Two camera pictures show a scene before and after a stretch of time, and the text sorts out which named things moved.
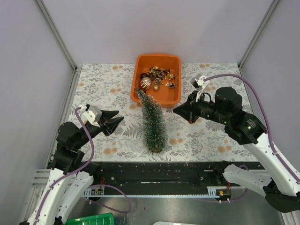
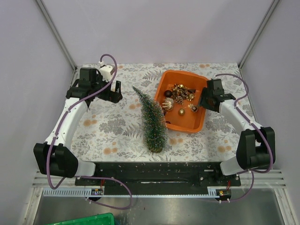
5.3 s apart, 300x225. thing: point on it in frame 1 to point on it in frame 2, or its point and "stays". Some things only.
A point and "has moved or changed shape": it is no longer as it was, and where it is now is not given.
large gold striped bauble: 146,83 to 168,103
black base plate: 165,176 stays
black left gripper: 111,124 to 113,96
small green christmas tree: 154,122 stays
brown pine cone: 157,81 to 179,99
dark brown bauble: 144,75 to 168,93
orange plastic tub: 159,76 has moved or changed shape
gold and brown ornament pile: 157,73 to 181,93
